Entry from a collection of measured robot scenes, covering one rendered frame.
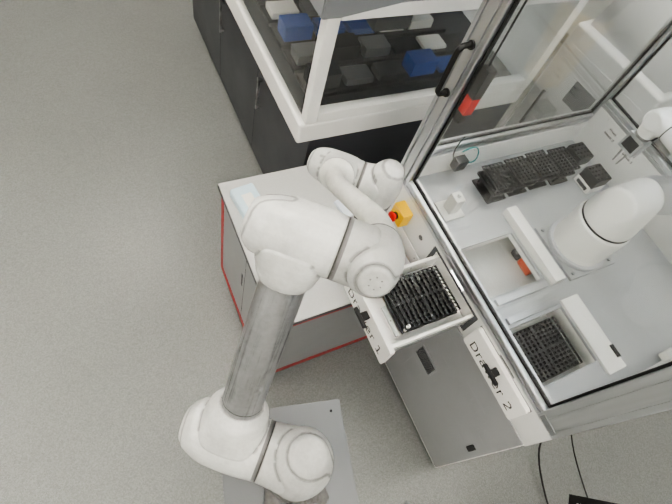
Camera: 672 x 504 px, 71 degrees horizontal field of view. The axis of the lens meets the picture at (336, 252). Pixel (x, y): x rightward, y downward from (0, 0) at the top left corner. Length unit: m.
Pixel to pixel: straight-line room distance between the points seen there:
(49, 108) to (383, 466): 2.67
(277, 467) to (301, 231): 0.61
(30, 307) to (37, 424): 0.53
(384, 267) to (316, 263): 0.13
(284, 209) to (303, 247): 0.08
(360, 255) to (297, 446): 0.54
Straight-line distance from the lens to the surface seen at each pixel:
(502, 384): 1.64
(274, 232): 0.86
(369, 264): 0.84
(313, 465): 1.22
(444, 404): 2.04
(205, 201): 2.75
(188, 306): 2.45
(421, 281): 1.67
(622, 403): 1.37
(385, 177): 1.37
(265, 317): 0.98
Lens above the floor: 2.25
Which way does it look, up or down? 58 degrees down
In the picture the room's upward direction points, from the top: 23 degrees clockwise
